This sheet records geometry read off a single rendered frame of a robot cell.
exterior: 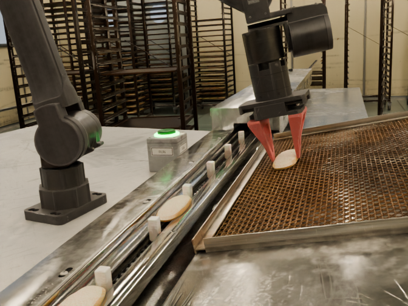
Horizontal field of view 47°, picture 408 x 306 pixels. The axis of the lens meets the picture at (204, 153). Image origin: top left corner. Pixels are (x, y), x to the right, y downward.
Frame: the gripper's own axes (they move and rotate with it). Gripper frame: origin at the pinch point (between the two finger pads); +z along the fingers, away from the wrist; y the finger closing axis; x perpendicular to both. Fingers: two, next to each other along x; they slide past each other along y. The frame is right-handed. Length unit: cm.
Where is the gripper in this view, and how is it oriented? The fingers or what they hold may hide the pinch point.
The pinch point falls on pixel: (285, 154)
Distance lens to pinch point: 74.3
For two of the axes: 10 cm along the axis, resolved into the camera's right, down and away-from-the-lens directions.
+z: 2.2, 9.6, 1.9
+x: 3.1, -2.5, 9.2
